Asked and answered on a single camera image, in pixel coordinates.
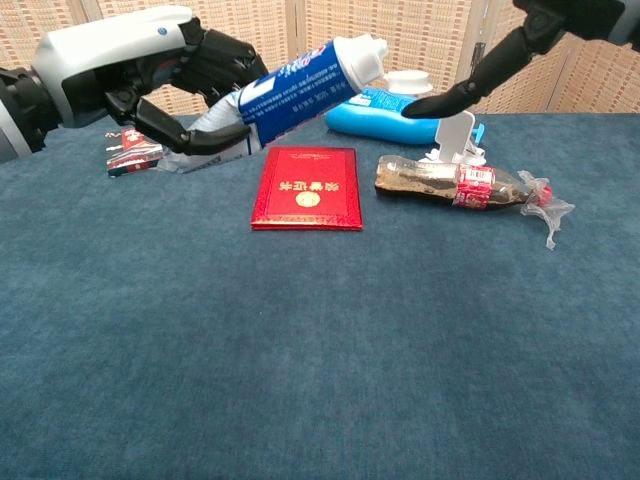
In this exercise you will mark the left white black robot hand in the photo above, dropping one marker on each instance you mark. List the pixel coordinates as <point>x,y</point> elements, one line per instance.
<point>115,45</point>

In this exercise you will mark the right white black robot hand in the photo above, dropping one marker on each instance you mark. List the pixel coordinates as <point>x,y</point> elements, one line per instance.
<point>500,65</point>

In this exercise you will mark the blue white toothpaste tube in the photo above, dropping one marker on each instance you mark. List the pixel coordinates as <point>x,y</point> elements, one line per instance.
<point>300,75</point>

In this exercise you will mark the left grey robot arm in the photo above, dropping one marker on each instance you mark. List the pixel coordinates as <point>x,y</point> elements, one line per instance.
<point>20,115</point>

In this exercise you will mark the metal screen hinge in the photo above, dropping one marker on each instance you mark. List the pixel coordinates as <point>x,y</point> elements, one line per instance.
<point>479,51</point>

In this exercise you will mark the white phone stand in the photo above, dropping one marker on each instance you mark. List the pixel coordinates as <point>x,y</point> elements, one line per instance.
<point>452,137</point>

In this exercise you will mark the red black card box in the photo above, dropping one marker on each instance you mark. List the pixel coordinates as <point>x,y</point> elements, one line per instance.
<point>130,161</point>

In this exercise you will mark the cola bottle with red label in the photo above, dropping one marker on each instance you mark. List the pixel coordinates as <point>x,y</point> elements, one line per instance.
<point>415,177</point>

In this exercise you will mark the blue plastic lotion bottle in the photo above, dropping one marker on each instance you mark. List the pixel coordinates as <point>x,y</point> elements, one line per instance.
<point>370,125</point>

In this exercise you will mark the clear crumpled plastic wrap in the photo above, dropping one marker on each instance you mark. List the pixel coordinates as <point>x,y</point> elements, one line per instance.
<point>548,210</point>

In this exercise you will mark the red certificate book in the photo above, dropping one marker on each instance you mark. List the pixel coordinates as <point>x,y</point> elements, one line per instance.
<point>305,170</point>

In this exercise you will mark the dark blue tablecloth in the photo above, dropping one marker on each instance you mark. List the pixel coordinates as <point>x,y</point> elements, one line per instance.
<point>320,360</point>

